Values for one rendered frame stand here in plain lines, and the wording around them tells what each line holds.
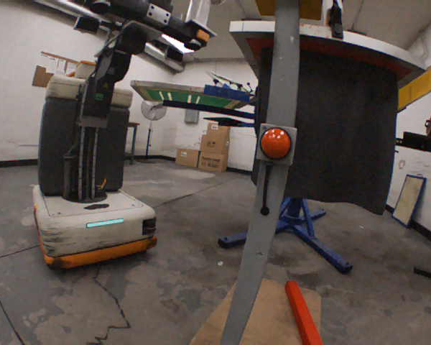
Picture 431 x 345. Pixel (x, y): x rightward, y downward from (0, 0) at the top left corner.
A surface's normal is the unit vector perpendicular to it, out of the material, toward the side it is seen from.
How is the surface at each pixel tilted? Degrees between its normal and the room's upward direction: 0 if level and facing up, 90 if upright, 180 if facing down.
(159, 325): 0
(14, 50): 90
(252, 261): 88
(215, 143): 90
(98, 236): 90
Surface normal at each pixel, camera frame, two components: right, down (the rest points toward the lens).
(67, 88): 0.78, 0.19
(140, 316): 0.14, -0.98
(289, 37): -0.36, 0.07
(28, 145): 0.92, 0.18
